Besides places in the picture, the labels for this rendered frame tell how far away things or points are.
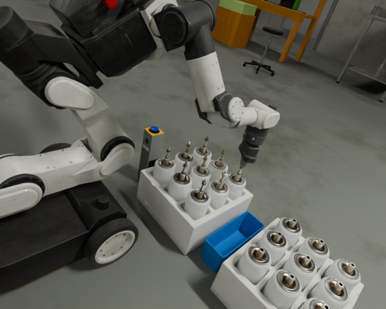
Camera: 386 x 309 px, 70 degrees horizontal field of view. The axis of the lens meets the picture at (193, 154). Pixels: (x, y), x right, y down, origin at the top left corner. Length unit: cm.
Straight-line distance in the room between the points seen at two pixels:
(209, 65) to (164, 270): 80
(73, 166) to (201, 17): 66
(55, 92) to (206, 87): 42
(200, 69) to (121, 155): 46
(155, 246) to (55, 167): 52
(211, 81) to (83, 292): 83
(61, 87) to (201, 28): 42
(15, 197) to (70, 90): 38
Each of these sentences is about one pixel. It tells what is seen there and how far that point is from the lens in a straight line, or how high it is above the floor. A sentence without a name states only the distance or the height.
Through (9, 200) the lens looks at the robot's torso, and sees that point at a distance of 101.
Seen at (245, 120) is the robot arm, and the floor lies 61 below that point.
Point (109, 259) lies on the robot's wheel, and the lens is 116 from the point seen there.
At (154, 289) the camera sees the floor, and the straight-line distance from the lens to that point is 114.
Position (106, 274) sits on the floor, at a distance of 116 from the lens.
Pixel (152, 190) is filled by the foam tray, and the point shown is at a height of 14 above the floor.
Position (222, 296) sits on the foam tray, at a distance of 115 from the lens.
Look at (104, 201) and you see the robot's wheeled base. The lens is 105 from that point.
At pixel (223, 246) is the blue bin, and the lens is 132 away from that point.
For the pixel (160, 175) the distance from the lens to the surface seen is 123.
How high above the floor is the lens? 100
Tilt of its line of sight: 34 degrees down
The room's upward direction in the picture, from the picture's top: 15 degrees clockwise
